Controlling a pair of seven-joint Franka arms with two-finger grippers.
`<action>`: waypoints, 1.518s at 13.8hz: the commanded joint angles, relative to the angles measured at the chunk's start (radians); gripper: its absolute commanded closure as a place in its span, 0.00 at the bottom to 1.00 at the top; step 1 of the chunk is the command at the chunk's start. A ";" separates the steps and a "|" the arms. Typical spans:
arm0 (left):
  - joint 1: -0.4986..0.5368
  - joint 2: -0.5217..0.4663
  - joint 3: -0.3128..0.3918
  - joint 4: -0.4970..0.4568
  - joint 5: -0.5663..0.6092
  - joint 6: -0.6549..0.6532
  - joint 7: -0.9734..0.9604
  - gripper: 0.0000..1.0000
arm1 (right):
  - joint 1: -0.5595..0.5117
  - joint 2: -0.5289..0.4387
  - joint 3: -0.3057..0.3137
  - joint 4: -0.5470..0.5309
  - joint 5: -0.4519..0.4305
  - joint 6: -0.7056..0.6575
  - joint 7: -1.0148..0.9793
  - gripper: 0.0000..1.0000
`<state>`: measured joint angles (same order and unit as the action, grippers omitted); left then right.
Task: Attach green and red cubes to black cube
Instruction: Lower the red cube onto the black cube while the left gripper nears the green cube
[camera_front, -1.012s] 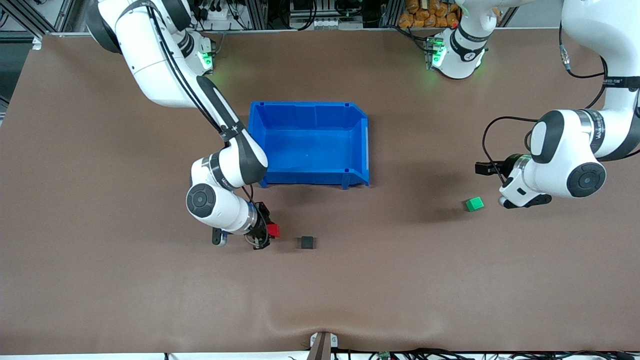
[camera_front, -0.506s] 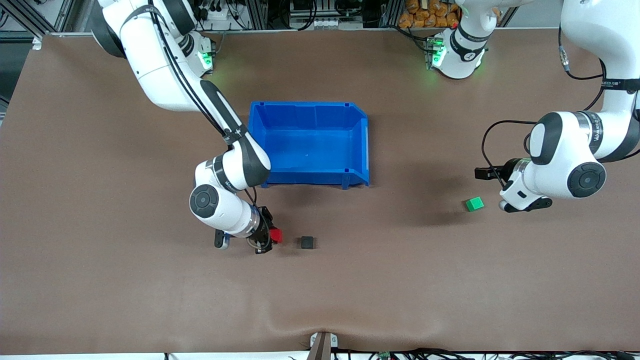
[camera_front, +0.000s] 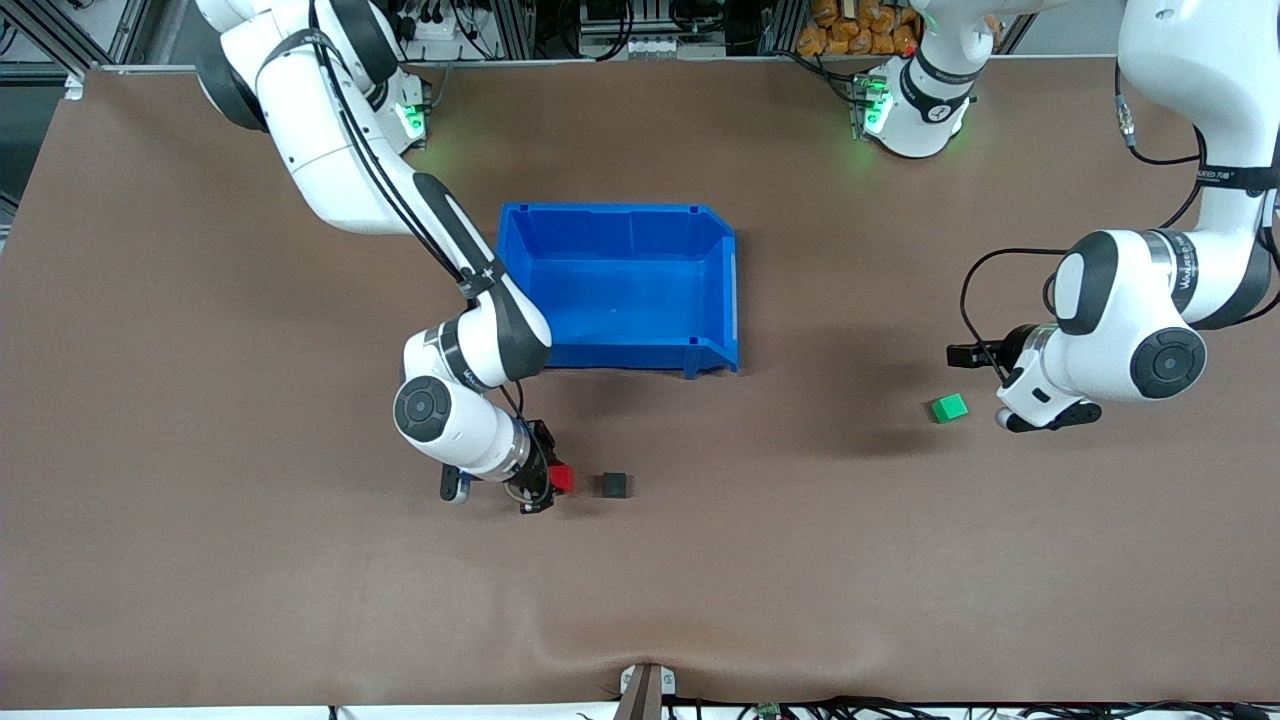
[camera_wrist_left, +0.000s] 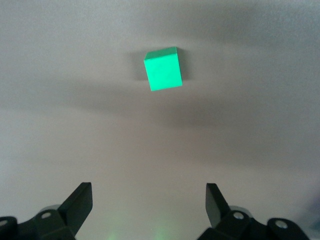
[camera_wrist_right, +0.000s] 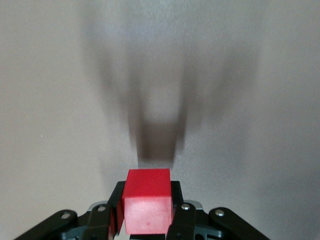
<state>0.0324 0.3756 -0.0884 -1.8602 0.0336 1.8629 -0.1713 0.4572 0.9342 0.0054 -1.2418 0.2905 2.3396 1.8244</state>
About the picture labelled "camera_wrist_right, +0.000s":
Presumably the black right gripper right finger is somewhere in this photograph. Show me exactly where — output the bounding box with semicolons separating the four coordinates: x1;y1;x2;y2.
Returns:
166;179;270;240

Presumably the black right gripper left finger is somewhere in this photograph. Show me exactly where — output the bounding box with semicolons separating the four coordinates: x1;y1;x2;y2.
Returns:
14;181;126;240

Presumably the red cube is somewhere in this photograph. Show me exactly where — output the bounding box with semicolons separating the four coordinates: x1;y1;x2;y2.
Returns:
116;168;174;236

